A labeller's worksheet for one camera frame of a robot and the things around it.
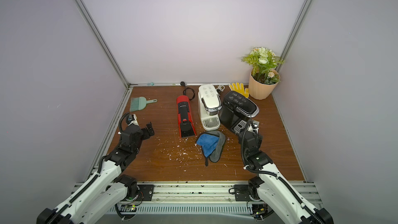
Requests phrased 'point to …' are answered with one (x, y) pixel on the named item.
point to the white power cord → (221, 87)
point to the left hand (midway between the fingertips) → (145, 123)
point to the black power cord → (183, 83)
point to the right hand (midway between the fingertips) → (249, 129)
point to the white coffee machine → (209, 104)
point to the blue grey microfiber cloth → (213, 144)
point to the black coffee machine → (236, 110)
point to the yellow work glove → (239, 87)
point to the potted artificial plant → (264, 75)
